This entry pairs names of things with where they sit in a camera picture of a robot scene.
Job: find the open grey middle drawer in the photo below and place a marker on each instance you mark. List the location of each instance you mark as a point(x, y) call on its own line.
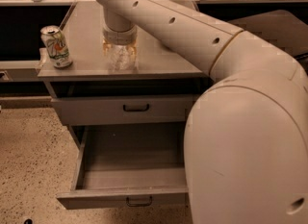
point(133, 165)

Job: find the green white soda can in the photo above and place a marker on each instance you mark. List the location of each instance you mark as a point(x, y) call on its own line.
point(55, 43)

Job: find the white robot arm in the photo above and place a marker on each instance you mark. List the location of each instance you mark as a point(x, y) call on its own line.
point(245, 144)

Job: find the closed grey upper drawer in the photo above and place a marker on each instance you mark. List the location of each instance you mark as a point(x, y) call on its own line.
point(123, 109)

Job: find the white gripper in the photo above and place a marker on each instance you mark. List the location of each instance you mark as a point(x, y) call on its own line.
point(119, 37)

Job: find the clear water bottle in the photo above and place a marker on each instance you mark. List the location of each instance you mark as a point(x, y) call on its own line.
point(119, 59)

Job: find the black office chair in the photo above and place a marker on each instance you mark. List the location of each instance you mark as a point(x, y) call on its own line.
point(280, 28)

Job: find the grey drawer cabinet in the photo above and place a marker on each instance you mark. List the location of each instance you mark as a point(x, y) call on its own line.
point(158, 71)

